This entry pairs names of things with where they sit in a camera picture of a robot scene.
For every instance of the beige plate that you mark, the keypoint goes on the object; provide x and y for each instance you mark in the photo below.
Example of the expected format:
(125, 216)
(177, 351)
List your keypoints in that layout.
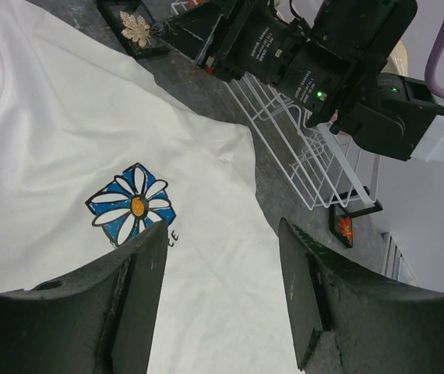
(397, 62)

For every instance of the black square box far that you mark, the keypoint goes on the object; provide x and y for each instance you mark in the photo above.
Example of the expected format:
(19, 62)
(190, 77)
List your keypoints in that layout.
(109, 10)

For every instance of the white t-shirt with flower print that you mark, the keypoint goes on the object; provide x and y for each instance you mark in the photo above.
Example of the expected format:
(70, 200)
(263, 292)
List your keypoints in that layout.
(92, 152)

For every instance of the red orange brooch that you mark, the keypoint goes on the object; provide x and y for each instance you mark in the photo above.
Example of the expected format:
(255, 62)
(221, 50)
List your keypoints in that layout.
(346, 228)

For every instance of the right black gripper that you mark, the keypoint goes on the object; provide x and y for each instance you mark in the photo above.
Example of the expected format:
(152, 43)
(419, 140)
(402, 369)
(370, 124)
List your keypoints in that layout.
(207, 35)

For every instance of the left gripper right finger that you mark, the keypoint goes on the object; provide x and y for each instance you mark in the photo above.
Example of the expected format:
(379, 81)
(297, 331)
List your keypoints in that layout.
(380, 325)

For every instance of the small beige brooch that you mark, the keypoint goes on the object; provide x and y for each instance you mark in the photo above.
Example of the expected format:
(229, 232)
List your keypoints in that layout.
(135, 29)

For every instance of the aluminium frame rail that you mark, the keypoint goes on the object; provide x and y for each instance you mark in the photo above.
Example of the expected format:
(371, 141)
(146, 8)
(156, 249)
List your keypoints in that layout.
(394, 265)

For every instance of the black square box near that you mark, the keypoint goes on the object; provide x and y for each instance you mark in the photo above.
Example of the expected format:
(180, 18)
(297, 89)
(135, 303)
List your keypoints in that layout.
(352, 224)

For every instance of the black square box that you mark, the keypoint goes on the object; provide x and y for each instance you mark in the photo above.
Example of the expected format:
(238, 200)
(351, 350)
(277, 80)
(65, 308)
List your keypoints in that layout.
(352, 224)
(109, 10)

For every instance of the white wire dish rack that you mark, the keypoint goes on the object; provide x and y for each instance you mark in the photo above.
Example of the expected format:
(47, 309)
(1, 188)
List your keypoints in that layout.
(323, 169)

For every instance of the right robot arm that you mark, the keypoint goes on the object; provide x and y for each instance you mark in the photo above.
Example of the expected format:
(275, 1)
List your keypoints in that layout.
(333, 67)

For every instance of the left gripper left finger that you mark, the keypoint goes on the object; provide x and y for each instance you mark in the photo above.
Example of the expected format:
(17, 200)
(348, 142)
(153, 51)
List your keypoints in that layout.
(99, 318)

